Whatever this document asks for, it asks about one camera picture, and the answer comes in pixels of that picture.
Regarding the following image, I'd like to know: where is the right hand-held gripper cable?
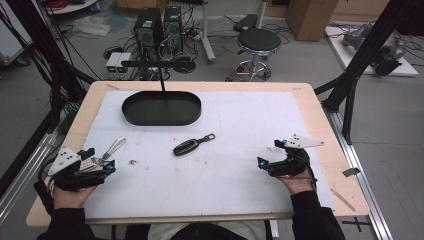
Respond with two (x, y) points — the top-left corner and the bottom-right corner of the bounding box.
(299, 155), (318, 193)

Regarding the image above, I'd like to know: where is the black round stool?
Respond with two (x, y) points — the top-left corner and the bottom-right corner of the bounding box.
(232, 27), (283, 83)

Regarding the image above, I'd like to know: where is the coiled black cable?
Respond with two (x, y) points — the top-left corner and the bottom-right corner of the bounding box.
(172, 54), (197, 75)

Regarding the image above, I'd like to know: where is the white foam mat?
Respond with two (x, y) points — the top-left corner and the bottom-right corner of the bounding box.
(68, 90), (336, 221)

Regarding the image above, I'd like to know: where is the person's right hand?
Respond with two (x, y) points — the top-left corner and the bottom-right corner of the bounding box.
(277, 169), (317, 196)

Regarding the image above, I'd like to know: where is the person's torso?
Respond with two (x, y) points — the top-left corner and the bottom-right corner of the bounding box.
(124, 220), (268, 240)

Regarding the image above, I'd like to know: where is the silver keychain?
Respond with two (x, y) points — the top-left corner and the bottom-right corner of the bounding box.
(80, 135), (128, 172)

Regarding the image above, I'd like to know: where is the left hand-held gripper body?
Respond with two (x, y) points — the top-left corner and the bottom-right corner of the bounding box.
(47, 146), (108, 193)

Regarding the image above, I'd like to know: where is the black key stand with oval tray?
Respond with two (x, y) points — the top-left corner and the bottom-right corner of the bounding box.
(120, 59), (203, 127)

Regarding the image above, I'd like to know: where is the clear plastic bag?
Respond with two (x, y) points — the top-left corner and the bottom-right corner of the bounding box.
(71, 15), (112, 37)

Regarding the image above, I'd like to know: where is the white floor board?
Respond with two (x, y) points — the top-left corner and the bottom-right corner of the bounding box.
(324, 25), (420, 78)

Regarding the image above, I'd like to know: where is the round white table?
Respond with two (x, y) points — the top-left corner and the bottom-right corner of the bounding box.
(42, 0), (100, 15)

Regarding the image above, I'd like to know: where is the black car key fob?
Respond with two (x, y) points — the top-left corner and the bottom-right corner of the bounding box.
(172, 132), (217, 157)

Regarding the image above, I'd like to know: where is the left hand-held gripper cable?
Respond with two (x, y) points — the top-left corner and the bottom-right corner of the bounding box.
(37, 155), (57, 214)

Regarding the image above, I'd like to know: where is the black tape cross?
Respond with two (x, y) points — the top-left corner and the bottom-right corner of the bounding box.
(341, 216), (371, 233)

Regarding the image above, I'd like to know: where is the black tape piece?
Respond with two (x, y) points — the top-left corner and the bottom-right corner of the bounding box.
(342, 167), (362, 178)

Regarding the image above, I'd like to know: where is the brown cardboard box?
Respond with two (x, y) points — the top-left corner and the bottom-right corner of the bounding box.
(285, 0), (340, 42)

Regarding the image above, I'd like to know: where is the grey bench power supply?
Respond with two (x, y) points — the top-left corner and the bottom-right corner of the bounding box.
(105, 51), (123, 75)
(116, 52), (133, 75)

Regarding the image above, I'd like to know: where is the aluminium rail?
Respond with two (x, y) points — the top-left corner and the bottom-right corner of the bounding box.
(0, 132), (58, 223)
(322, 109), (395, 240)

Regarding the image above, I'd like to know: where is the person's left hand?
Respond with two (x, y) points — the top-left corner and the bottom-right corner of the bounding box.
(52, 184), (98, 211)

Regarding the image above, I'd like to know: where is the grey machine on board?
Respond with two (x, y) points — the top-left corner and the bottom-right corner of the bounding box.
(342, 23), (407, 77)

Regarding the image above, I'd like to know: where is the hand-held gripper cable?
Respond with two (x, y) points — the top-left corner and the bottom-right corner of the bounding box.
(299, 155), (318, 193)
(37, 155), (57, 214)

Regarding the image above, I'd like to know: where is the black metal frame strut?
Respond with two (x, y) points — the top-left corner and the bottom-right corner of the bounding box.
(314, 0), (424, 145)
(5, 0), (96, 111)

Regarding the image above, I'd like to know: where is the slim black computer tower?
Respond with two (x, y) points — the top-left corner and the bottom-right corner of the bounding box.
(162, 5), (184, 55)

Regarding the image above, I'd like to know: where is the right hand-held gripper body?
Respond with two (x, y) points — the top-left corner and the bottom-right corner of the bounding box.
(266, 133), (325, 178)

